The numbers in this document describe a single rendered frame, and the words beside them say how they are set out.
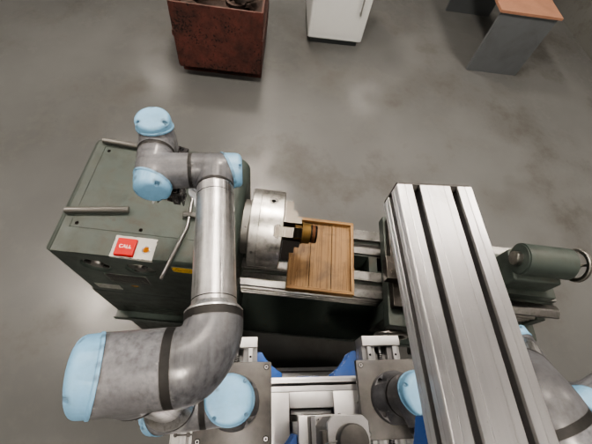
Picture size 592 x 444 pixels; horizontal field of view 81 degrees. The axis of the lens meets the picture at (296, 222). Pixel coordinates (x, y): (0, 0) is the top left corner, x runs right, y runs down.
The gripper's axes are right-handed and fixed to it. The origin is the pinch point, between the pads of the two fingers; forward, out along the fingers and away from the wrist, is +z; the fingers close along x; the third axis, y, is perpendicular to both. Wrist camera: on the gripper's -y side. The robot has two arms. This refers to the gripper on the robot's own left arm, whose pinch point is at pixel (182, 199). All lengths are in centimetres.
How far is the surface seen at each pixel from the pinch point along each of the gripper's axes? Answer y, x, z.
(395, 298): 8, 82, 45
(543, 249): -14, 141, 28
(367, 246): -21, 75, 57
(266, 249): 1.4, 26.5, 25.9
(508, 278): -6, 135, 44
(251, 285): 5, 22, 58
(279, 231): -4.4, 30.5, 21.3
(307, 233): -10, 42, 31
